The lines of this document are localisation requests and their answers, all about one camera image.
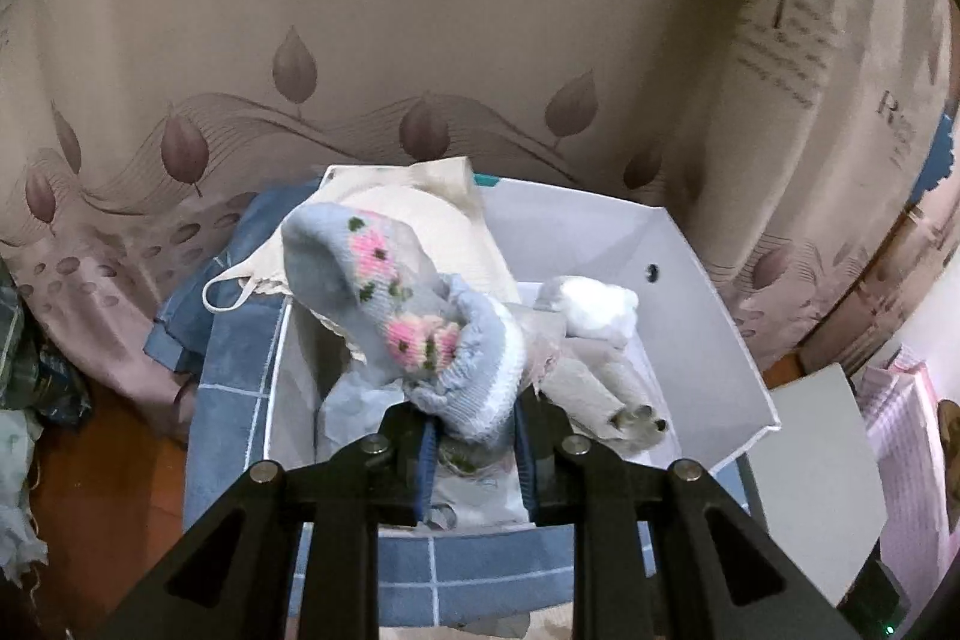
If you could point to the white cardboard box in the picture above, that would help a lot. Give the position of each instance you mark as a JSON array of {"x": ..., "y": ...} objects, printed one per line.
[{"x": 697, "y": 347}]

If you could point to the plaid bedding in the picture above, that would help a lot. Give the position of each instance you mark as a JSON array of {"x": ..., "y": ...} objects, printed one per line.
[{"x": 15, "y": 340}]

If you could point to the brown cardboard box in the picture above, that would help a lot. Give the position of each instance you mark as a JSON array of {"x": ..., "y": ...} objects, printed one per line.
[{"x": 855, "y": 317}]

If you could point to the white socks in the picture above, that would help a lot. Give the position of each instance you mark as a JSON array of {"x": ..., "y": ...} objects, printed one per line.
[{"x": 600, "y": 306}]

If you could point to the blue scalloped cloth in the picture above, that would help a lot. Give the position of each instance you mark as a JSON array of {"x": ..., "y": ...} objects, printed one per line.
[{"x": 943, "y": 153}]

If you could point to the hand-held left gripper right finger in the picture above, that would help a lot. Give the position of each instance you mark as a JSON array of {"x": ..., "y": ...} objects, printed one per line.
[{"x": 526, "y": 467}]

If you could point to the pink checked storage box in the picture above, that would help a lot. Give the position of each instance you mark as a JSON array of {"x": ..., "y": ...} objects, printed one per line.
[{"x": 907, "y": 430}]

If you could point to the white plastic bag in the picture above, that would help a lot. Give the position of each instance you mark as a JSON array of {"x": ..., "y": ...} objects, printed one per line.
[{"x": 15, "y": 490}]

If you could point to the blue snack packet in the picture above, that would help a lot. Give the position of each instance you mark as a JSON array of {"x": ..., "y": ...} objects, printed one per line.
[{"x": 64, "y": 385}]

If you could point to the blue grid pattern cloth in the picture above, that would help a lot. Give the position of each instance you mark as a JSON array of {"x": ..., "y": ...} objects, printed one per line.
[{"x": 240, "y": 400}]

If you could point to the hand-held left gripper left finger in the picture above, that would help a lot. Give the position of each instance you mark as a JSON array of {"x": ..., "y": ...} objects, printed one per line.
[{"x": 426, "y": 475}]

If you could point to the white box lid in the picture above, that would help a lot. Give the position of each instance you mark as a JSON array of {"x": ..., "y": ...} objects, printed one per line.
[{"x": 817, "y": 460}]

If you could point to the beige leaf print curtain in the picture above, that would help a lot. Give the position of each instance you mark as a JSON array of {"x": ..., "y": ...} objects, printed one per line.
[
  {"x": 337, "y": 48},
  {"x": 825, "y": 160}
]

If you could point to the beige socks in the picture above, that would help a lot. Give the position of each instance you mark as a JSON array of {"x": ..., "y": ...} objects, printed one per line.
[{"x": 592, "y": 385}]

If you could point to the cream padded bra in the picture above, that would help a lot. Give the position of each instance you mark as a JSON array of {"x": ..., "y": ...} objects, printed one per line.
[{"x": 450, "y": 235}]

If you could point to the grey floral knit sock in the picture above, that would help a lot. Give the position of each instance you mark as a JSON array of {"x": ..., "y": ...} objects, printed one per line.
[{"x": 352, "y": 257}]

